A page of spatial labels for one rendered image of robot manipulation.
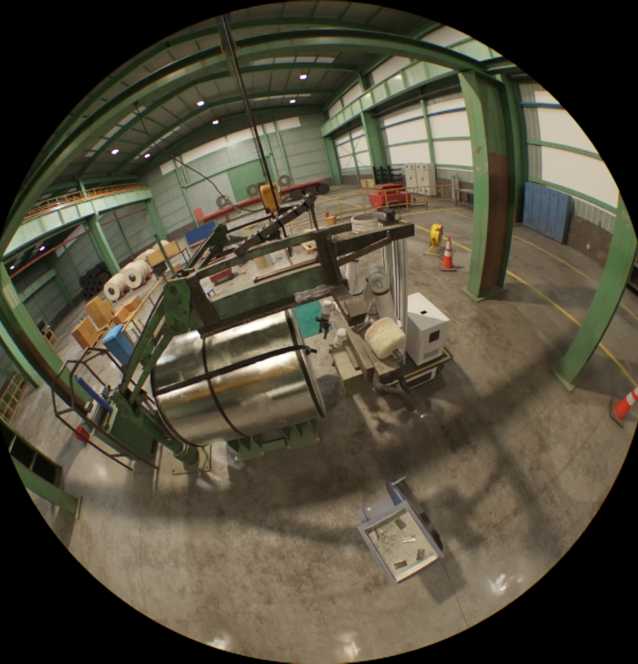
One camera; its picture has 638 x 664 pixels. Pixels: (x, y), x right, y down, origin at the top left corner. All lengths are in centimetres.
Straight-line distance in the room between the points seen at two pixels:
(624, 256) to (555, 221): 723
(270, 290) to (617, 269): 311
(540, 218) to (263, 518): 1095
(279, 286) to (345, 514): 194
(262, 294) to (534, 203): 1010
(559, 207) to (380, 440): 937
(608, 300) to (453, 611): 318
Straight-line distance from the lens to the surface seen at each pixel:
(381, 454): 235
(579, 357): 345
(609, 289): 307
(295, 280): 100
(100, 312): 1097
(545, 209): 1018
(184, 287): 103
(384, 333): 67
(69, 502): 510
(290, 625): 256
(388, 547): 123
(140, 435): 348
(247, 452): 269
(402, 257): 176
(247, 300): 103
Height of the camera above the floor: 223
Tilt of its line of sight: 39 degrees down
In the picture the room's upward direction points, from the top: 16 degrees counter-clockwise
